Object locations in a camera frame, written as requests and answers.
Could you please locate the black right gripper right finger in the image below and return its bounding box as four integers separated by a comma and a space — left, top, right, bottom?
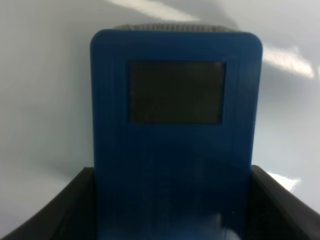
244, 165, 320, 240

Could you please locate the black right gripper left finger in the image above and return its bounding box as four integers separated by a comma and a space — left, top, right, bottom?
3, 167, 97, 240

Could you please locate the blue board eraser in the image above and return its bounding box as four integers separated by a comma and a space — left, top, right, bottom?
90, 29, 263, 240

